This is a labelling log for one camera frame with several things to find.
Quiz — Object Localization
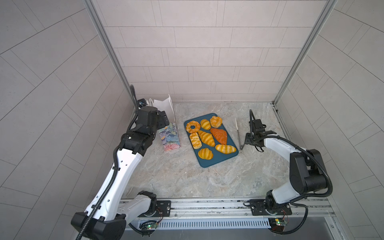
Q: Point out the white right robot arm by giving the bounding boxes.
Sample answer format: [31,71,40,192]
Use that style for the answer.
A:
[245,115,333,210]

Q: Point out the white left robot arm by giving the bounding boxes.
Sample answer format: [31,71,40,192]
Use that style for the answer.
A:
[71,106,170,240]

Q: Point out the twisted fake bread roll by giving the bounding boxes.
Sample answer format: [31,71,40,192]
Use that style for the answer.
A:
[215,145,237,155]

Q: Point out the reddish brown fake croissant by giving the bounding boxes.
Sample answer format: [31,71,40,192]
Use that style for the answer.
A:
[210,128,228,145]

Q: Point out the ridged fake bread loaf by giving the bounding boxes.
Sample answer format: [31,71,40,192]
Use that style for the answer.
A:
[190,132,202,150]

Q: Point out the round knotted fake bun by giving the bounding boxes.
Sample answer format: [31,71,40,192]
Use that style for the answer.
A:
[210,116,223,128]

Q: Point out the small striped fake bun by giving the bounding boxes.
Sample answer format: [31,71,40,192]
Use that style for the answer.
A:
[200,119,212,130]

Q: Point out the long fake croissant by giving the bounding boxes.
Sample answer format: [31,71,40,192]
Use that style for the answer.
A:
[198,131,216,147]

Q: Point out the shell shaped fake bun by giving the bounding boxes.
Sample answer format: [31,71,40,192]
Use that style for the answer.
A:
[198,148,214,160]

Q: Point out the dark teal plastic tray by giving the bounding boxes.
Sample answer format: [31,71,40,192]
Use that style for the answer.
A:
[184,113,239,168]

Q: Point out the right green circuit board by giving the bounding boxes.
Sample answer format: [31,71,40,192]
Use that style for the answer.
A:
[268,218,289,233]

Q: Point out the green circuit board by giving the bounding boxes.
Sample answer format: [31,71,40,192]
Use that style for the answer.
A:
[268,218,289,233]
[140,220,159,231]

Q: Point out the left green circuit board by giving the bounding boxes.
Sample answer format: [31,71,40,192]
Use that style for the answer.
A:
[140,220,159,231]

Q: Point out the floral paper bag white handles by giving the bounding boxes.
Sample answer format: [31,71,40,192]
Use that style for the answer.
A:
[149,95,181,151]

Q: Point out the fake ring donut bread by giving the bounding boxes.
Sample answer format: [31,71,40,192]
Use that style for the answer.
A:
[186,121,201,134]

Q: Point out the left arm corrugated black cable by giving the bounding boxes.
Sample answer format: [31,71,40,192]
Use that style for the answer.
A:
[74,84,139,240]

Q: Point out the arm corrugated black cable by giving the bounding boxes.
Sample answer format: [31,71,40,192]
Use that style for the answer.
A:
[74,84,139,240]
[248,109,334,235]

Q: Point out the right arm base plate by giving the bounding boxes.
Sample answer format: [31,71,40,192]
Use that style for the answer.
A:
[248,200,292,216]

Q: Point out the aluminium corner post left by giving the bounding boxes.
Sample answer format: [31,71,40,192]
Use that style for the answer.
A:
[82,0,136,105]

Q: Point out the aluminium corner post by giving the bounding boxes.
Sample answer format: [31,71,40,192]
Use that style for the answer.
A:
[82,0,136,105]
[272,0,338,105]

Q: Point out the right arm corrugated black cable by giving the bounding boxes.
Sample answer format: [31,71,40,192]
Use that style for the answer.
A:
[248,109,334,235]

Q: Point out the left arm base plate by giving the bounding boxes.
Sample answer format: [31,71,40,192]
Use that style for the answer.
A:
[140,200,172,218]

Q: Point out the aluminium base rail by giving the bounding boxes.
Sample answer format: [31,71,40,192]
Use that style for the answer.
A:
[131,197,338,232]

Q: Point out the aluminium corner post right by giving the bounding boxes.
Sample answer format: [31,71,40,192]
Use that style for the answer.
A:
[272,0,338,105]

